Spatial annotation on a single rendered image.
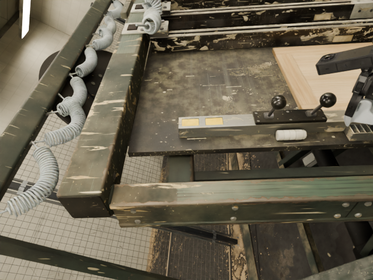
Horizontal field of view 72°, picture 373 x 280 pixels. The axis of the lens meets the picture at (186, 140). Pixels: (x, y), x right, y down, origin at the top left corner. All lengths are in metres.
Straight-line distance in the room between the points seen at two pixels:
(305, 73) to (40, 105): 1.10
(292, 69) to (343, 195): 0.56
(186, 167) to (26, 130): 0.72
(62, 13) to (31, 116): 6.41
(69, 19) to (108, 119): 6.91
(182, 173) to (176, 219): 0.14
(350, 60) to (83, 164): 0.59
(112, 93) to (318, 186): 0.61
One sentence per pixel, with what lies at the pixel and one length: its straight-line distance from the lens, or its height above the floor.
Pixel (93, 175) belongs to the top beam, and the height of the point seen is 1.88.
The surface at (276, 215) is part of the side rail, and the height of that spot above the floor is 1.47.
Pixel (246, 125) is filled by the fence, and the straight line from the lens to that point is 0.76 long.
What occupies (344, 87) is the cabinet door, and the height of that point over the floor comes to 1.22.
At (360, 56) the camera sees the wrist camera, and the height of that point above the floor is 1.55.
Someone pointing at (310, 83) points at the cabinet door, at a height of 1.30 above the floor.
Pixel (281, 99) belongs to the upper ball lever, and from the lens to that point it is 0.67.
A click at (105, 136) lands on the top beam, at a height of 1.88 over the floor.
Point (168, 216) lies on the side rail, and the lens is 0.64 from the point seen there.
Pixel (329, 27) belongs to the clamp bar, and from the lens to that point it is 1.30.
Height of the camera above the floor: 1.93
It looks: 21 degrees down
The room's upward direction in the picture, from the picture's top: 68 degrees counter-clockwise
